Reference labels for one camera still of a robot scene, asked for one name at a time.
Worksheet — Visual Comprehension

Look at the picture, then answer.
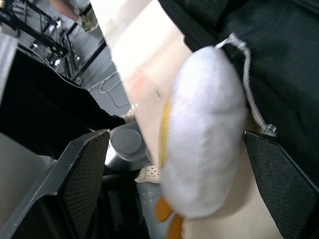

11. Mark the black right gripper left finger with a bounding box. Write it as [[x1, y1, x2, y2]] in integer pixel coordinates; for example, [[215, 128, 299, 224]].
[[0, 128, 111, 239]]

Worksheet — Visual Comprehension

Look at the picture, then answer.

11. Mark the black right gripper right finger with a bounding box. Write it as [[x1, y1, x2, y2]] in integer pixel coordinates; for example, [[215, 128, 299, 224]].
[[242, 130, 319, 239]]

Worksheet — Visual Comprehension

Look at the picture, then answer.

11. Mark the black metal frame rack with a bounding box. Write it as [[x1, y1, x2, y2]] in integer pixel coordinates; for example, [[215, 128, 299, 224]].
[[0, 0, 108, 78]]

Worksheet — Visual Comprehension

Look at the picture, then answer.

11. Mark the person in white shirt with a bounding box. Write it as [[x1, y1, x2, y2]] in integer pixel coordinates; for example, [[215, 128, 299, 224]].
[[0, 32, 137, 160]]

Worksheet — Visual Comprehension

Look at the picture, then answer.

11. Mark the white perforated shoe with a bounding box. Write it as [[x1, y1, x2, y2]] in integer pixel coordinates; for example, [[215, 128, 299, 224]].
[[134, 165, 160, 184]]

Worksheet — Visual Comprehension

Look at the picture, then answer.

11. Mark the bystander with beige sneaker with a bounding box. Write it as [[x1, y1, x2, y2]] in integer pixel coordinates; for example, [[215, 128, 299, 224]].
[[48, 0, 99, 33]]

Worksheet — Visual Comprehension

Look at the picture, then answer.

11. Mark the black laptop bag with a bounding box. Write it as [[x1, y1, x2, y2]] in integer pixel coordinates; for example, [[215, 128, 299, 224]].
[[158, 0, 319, 175]]

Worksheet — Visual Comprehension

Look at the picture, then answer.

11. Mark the white plush toy with string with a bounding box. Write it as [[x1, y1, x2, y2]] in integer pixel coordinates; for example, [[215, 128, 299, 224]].
[[154, 32, 277, 239]]

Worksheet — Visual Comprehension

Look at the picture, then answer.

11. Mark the white floor cable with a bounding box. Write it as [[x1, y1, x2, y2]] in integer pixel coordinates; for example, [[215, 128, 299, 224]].
[[88, 72, 133, 109]]

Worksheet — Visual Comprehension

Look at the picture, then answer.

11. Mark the grey cylinder post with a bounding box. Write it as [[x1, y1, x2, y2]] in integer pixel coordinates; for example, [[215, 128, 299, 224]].
[[104, 124, 151, 172]]

